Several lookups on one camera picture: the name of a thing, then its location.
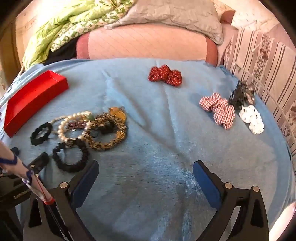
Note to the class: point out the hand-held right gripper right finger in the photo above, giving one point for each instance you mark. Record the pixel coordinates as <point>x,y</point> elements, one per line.
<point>205,184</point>

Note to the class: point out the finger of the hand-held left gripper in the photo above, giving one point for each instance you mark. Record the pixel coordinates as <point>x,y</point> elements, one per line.
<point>40,161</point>
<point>15,150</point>

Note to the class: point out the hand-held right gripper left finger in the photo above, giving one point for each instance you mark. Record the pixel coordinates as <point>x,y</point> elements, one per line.
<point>84,185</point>

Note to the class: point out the small black scrunchie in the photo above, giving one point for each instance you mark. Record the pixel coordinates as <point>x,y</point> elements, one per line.
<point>34,139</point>

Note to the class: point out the large black scrunchie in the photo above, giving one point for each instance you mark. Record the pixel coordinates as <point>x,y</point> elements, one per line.
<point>83,155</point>

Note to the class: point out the red cardboard box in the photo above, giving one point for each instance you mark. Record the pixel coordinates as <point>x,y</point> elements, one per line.
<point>32,99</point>

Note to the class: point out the red checked scrunchie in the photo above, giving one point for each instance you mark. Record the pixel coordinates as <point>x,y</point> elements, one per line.
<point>219,112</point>

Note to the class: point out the light blue blanket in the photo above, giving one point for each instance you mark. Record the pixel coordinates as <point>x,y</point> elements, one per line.
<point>150,129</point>

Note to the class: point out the white dotted scrunchie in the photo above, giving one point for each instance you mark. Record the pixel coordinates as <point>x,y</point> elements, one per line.
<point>253,120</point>

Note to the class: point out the black cloth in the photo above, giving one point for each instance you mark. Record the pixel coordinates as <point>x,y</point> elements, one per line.
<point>63,54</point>

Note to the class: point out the green quilted blanket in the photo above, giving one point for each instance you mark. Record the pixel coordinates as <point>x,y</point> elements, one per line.
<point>60,20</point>

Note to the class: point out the striped floral cloth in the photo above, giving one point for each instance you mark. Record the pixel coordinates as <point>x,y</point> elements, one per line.
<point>266,60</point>

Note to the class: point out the pink sofa cushion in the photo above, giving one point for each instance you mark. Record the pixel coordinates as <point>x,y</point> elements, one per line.
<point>148,44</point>

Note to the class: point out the pink bolster pillow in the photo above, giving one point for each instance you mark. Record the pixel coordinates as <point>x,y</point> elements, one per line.
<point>227,17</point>

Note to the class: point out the grey pillow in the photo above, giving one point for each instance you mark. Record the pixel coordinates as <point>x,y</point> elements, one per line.
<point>173,14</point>

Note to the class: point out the white patterned pillow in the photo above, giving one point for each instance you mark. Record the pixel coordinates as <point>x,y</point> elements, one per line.
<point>252,16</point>

